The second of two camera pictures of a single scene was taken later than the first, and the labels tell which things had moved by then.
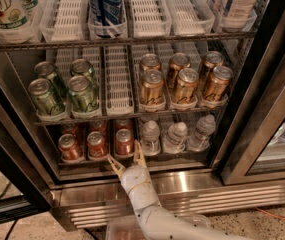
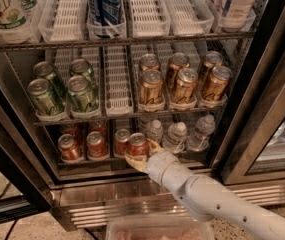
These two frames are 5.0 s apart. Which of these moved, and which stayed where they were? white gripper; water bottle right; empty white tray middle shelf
Moved: white gripper
Stayed: empty white tray middle shelf; water bottle right
